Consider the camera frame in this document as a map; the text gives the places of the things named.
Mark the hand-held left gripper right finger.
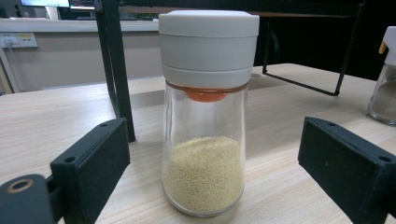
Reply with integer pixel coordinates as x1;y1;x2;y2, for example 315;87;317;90
297;116;396;224

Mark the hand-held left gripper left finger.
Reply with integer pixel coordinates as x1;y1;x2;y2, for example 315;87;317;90
49;117;132;224

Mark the black metal shelf rack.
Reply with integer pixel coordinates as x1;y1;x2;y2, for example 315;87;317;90
93;0;367;144

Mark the glass seasoning jar white lid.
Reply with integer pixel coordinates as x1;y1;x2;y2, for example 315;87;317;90
158;9;261;218

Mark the black curtain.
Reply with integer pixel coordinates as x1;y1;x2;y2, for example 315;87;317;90
253;0;396;82

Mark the white counter ledge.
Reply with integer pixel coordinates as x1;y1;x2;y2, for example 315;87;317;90
0;18;161;34

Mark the computer monitor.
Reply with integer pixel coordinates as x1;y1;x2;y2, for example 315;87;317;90
20;0;71;8

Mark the white wall socket yellow label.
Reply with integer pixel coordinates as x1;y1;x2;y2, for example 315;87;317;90
0;32;38;49

